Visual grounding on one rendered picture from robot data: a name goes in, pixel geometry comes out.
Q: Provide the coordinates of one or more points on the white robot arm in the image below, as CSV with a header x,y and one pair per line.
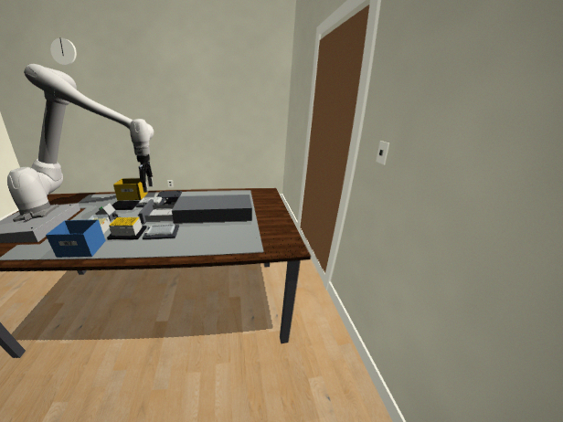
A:
x,y
29,188

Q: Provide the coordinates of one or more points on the blue open-top bin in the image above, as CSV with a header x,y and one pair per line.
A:
x,y
75,238

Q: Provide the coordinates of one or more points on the grey bench mat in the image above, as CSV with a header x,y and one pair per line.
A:
x,y
192,239

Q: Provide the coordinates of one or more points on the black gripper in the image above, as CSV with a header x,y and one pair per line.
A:
x,y
145,169

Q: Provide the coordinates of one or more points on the yellow open-top bin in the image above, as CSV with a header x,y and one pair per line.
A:
x,y
131,190

